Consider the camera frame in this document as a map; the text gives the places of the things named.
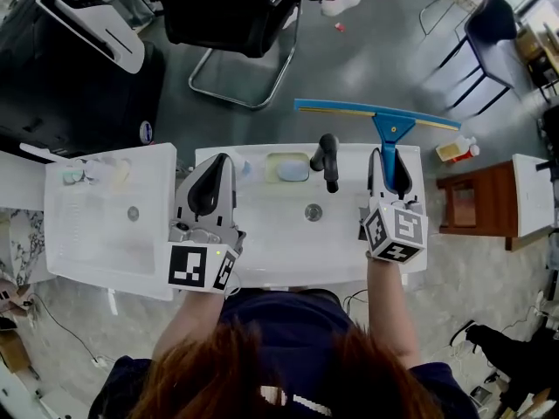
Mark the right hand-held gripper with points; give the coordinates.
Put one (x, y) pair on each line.
(408, 229)

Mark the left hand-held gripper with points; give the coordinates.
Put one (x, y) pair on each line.
(192, 264)

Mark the blue squeegee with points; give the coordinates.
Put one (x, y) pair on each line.
(393, 127)

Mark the person's right forearm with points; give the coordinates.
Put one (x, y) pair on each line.
(391, 312)

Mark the person's left forearm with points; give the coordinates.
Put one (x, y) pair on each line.
(192, 321)

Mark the black faucet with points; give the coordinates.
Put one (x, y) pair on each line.
(329, 164)
(548, 165)

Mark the white-capped plastic jug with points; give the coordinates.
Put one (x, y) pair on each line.
(450, 151)

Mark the pale green soap dish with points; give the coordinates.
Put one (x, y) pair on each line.
(271, 168)

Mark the metal sink drain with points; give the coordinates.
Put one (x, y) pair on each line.
(313, 212)
(133, 213)

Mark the red bottle white cap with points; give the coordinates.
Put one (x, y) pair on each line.
(469, 154)

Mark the light blue soap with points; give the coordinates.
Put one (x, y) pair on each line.
(292, 170)

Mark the white sink basin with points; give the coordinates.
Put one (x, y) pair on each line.
(279, 242)
(96, 238)
(533, 199)

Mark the clear plastic cup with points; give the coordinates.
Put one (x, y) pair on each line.
(97, 168)

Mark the pale green round dish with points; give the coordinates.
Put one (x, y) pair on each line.
(73, 176)

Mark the black office chair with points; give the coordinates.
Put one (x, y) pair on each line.
(227, 37)

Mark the person's dark blue shirt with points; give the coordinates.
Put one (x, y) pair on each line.
(288, 321)

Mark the small red item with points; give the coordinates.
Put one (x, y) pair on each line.
(340, 26)

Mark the blue chair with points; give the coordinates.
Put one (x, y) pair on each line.
(493, 20)

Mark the marble counter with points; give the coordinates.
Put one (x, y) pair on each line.
(26, 242)

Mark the cardboard box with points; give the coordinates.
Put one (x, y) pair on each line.
(13, 352)

